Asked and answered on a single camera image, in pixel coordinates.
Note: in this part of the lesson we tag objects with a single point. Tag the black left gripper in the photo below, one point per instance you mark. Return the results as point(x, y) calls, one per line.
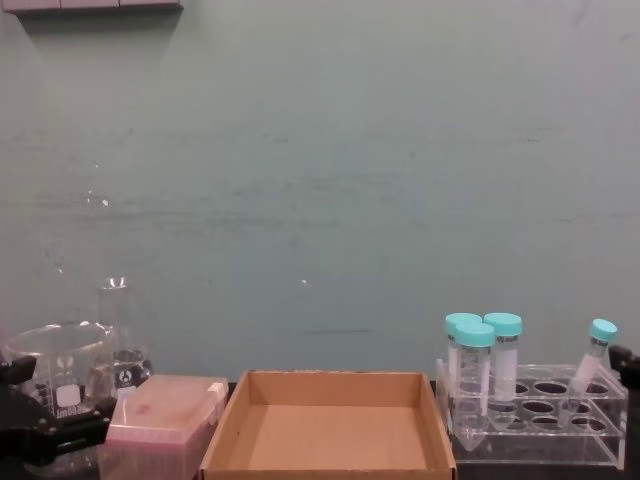
point(15, 415)

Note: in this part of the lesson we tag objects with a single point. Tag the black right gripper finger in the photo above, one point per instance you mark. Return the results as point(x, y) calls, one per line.
point(625, 365)

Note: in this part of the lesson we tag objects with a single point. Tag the teal capped centrifuge tube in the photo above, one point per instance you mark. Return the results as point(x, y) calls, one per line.
point(505, 360)
point(472, 370)
point(592, 357)
point(452, 345)

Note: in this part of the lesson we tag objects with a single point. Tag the clear glass beaker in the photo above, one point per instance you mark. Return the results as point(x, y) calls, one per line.
point(65, 350)

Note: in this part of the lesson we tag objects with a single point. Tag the clear glass conical flask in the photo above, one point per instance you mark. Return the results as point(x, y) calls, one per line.
point(125, 350)

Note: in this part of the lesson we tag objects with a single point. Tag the clear acrylic tube rack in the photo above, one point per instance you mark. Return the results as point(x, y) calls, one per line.
point(550, 440)

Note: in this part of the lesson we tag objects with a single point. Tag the pink pipette tip box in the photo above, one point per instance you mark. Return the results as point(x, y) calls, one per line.
point(165, 420)

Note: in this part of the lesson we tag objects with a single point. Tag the black table cloth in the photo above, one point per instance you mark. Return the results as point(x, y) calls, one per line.
point(550, 474)

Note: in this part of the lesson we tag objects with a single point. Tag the shallow brown cardboard tray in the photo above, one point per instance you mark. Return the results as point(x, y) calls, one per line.
point(325, 425)

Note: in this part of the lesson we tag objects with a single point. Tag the grey wall fixture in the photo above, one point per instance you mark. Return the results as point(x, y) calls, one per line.
point(100, 7)

